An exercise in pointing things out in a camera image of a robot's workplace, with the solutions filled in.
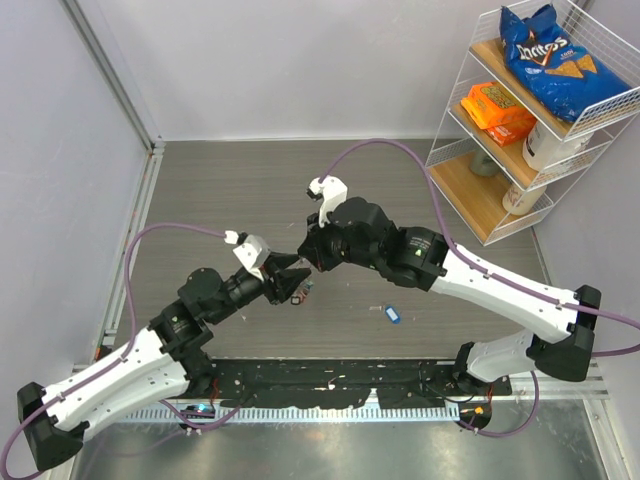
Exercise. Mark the loose key with blue tag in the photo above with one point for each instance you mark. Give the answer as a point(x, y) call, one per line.
point(389, 311)

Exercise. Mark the white slotted cable duct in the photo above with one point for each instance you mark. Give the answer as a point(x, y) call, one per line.
point(369, 412)

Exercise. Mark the orange snack box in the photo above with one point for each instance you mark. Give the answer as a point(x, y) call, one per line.
point(498, 113)

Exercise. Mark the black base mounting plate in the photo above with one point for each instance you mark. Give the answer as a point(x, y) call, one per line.
point(337, 384)

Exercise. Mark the grey cup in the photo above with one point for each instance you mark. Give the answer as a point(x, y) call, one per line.
point(483, 164)

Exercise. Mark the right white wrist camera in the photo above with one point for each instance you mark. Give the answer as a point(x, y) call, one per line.
point(331, 192)

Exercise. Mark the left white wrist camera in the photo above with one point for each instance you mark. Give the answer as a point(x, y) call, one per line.
point(252, 251)

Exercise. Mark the cream bottle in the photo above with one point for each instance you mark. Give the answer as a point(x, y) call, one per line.
point(519, 202)

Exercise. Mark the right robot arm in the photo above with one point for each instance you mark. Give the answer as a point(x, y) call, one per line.
point(558, 325)

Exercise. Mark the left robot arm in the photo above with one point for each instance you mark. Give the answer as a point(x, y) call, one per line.
point(165, 359)

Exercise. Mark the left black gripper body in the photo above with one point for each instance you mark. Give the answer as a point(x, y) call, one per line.
point(268, 286)

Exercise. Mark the aluminium frame rail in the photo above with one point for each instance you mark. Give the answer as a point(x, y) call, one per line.
point(106, 50)

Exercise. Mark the white plastic jug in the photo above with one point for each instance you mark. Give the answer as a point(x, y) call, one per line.
point(541, 148)

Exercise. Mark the white wire shelf rack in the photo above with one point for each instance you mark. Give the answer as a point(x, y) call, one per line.
point(477, 199)

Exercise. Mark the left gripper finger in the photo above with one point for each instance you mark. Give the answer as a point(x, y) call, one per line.
point(282, 261)
point(288, 281)

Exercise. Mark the blue Doritos chip bag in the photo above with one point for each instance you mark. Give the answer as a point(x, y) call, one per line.
point(565, 78)

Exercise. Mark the large metal keyring with keys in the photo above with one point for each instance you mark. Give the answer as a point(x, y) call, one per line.
point(303, 290)

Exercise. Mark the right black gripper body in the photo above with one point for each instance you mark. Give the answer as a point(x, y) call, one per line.
point(331, 249)

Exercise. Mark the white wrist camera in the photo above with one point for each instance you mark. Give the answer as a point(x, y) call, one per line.
point(252, 251)
point(331, 192)

